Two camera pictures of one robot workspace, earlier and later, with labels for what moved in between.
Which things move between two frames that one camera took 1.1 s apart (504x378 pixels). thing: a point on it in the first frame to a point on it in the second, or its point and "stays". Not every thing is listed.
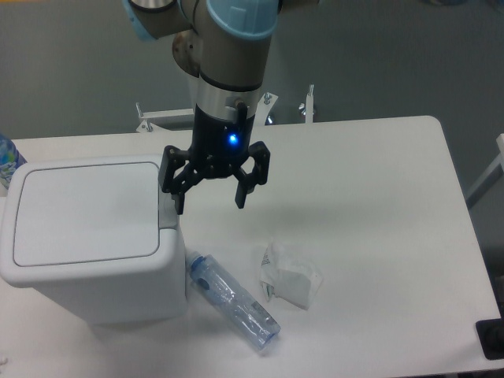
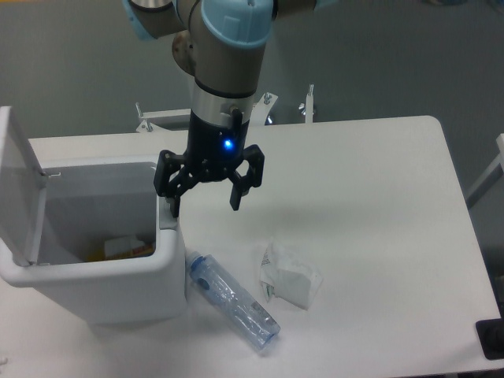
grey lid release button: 168,215 stays
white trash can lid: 90,213 to 23,187
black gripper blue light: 218,145 stays
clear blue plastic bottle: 226,293 stays
